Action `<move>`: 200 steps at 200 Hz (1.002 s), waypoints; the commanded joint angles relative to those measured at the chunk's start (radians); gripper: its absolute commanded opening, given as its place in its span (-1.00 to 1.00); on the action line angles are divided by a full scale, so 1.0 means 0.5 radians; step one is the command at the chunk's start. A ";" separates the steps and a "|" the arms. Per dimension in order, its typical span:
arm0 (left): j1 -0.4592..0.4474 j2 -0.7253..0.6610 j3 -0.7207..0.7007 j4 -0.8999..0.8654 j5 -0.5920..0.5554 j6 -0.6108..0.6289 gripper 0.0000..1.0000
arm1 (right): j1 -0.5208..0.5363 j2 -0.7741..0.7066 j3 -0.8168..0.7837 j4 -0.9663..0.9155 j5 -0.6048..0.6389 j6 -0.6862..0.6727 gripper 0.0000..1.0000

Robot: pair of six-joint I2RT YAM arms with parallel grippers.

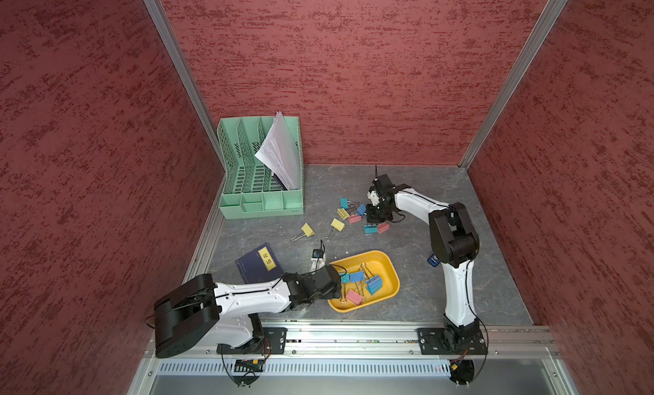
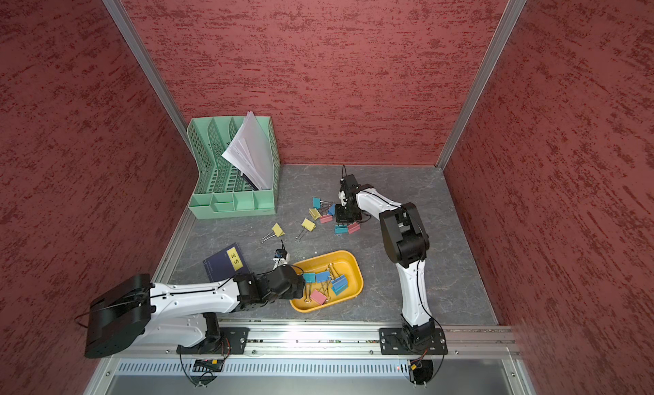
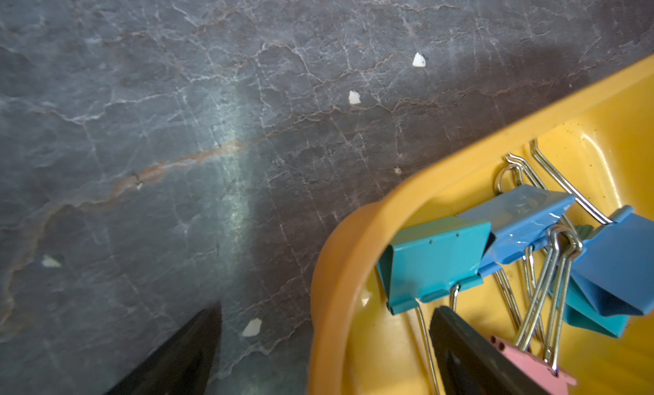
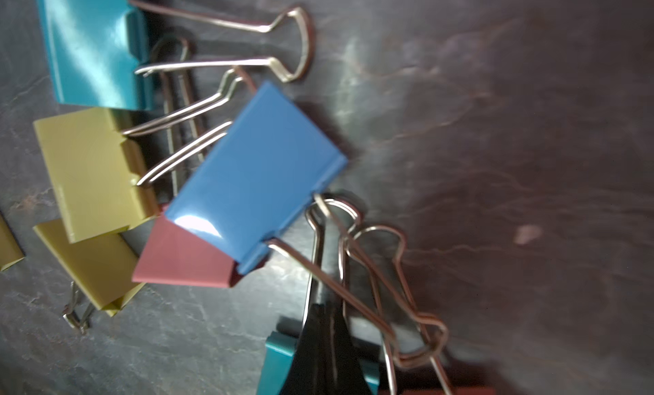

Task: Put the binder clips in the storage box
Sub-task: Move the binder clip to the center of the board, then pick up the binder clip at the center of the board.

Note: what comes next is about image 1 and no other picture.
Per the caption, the green plastic file organizer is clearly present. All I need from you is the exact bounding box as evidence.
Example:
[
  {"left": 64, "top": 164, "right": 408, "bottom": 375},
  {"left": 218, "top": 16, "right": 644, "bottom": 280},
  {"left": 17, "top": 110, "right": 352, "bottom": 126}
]
[{"left": 216, "top": 117, "right": 304, "bottom": 219}]

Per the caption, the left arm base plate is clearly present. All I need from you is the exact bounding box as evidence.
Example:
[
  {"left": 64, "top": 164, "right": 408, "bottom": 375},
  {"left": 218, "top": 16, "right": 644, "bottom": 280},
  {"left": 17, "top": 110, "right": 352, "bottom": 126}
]
[{"left": 216, "top": 327, "right": 288, "bottom": 356}]

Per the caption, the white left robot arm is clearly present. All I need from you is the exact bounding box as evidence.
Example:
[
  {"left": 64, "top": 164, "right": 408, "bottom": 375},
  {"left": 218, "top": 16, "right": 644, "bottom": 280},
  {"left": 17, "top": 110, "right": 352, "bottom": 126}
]
[{"left": 153, "top": 265, "right": 342, "bottom": 359}]

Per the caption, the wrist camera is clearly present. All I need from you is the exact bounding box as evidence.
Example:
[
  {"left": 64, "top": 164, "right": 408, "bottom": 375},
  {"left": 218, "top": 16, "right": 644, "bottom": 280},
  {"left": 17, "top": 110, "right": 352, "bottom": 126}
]
[
  {"left": 310, "top": 240, "right": 326, "bottom": 272},
  {"left": 368, "top": 166, "right": 395, "bottom": 207}
]

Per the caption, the aluminium front rail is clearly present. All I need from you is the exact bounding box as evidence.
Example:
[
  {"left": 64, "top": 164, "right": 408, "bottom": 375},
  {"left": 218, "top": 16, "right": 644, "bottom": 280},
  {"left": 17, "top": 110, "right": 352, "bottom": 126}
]
[{"left": 145, "top": 320, "right": 560, "bottom": 360}]

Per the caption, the yellow plastic tray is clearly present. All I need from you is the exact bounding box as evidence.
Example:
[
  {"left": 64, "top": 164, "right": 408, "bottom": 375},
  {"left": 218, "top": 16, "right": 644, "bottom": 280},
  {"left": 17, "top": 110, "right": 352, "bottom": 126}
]
[{"left": 329, "top": 250, "right": 400, "bottom": 313}]

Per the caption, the pink binder clip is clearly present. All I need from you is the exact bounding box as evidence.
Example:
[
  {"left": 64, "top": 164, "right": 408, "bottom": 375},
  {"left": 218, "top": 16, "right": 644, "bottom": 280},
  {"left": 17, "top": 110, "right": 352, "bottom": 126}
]
[
  {"left": 376, "top": 223, "right": 390, "bottom": 233},
  {"left": 348, "top": 214, "right": 362, "bottom": 224},
  {"left": 346, "top": 289, "right": 364, "bottom": 306}
]

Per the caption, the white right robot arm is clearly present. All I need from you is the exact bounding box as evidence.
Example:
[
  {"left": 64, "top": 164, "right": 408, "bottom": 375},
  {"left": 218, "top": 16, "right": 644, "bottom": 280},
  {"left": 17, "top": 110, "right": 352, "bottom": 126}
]
[{"left": 366, "top": 175, "right": 480, "bottom": 349}]

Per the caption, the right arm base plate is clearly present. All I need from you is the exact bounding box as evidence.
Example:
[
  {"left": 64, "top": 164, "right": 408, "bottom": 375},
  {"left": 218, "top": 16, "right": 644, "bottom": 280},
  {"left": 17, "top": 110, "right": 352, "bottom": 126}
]
[{"left": 417, "top": 325, "right": 488, "bottom": 356}]

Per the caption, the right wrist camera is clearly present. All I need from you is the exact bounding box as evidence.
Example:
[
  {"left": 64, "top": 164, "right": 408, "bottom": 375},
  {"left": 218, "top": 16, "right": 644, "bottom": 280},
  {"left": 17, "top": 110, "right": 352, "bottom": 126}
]
[{"left": 368, "top": 166, "right": 395, "bottom": 207}]

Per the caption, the blue stapler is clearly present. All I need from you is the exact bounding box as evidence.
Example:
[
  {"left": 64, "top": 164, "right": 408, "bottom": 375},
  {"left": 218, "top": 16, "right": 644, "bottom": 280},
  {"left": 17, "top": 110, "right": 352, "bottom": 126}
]
[{"left": 427, "top": 255, "right": 440, "bottom": 268}]

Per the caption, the white paper stack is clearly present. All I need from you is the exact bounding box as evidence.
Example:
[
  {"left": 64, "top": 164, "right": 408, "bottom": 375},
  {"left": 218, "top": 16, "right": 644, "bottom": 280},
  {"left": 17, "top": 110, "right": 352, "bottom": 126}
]
[{"left": 255, "top": 111, "right": 301, "bottom": 191}]

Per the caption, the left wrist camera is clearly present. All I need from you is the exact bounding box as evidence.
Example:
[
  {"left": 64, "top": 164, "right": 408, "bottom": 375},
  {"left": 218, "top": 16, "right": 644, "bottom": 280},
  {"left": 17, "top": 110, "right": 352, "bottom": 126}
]
[{"left": 310, "top": 240, "right": 326, "bottom": 272}]

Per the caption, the yellow binder clip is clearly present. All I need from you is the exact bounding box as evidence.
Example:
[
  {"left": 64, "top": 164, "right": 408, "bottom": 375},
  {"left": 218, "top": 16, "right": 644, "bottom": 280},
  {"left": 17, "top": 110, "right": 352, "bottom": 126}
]
[
  {"left": 330, "top": 219, "right": 345, "bottom": 231},
  {"left": 337, "top": 208, "right": 350, "bottom": 221},
  {"left": 290, "top": 223, "right": 314, "bottom": 243}
]

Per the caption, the dark blue notebook yellow label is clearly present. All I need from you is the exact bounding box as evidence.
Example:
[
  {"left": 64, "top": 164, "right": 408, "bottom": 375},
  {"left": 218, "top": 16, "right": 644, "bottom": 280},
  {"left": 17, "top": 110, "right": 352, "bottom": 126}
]
[{"left": 235, "top": 243, "right": 284, "bottom": 284}]

